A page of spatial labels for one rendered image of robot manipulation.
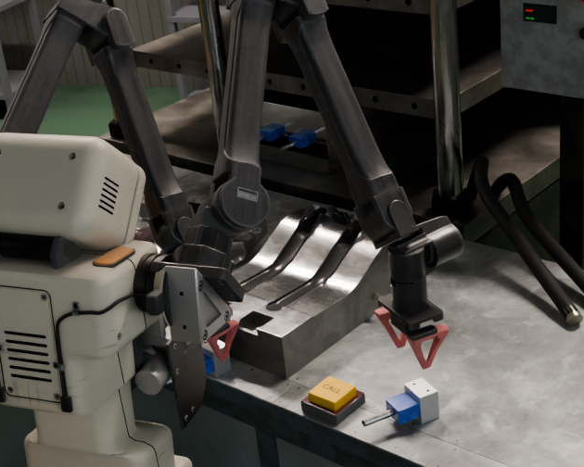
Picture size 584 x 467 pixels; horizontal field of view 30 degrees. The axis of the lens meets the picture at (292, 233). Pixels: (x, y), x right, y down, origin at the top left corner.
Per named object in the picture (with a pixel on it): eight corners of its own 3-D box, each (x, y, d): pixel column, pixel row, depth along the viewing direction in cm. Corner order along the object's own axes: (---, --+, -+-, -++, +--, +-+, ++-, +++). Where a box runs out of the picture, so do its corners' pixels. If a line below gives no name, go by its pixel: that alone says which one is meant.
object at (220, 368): (175, 400, 196) (171, 375, 193) (159, 390, 199) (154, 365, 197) (232, 369, 203) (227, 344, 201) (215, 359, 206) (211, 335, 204)
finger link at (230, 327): (221, 343, 204) (213, 300, 200) (246, 356, 199) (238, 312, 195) (193, 359, 200) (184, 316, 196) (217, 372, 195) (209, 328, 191)
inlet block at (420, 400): (372, 444, 178) (369, 417, 176) (357, 429, 182) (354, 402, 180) (439, 417, 183) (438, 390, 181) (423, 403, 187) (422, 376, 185)
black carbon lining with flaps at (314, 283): (279, 323, 203) (273, 278, 198) (218, 301, 212) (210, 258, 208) (388, 247, 225) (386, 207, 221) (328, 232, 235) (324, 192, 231)
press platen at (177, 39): (446, 121, 253) (445, 101, 251) (132, 66, 321) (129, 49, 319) (593, 34, 302) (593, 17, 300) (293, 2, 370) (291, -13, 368)
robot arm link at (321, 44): (260, 7, 178) (287, -24, 169) (287, 1, 181) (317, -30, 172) (362, 248, 174) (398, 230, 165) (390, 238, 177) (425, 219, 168)
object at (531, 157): (463, 249, 252) (463, 226, 250) (100, 155, 333) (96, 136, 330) (625, 129, 307) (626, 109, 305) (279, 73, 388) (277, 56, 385)
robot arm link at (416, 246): (379, 242, 170) (404, 253, 166) (412, 227, 174) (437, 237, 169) (383, 281, 173) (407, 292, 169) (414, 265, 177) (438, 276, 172)
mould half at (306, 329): (286, 379, 198) (278, 315, 192) (186, 340, 214) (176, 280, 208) (439, 266, 231) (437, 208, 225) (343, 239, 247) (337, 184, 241)
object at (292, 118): (329, 175, 284) (323, 112, 277) (253, 157, 301) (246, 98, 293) (437, 114, 317) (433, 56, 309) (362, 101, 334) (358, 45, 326)
